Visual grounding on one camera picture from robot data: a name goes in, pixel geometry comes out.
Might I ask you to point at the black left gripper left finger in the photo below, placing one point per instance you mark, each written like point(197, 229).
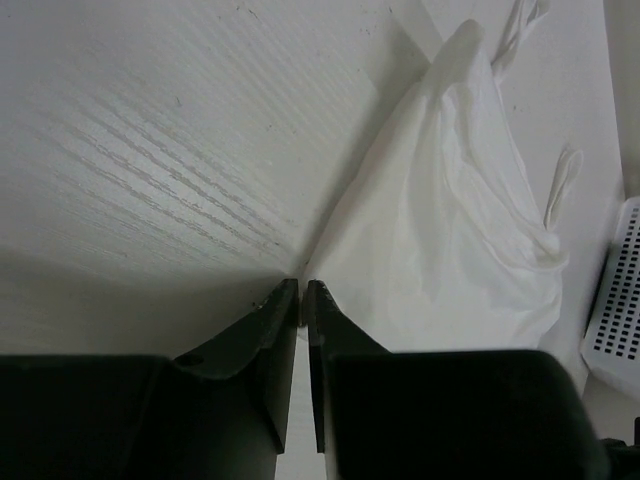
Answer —
point(219, 411)

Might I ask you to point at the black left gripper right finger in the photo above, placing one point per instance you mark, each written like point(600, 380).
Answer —
point(497, 414)

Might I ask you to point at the white tank top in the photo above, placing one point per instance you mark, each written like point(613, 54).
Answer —
point(438, 243)

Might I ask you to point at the white plastic basket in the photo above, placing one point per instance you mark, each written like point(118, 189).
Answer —
point(610, 347)

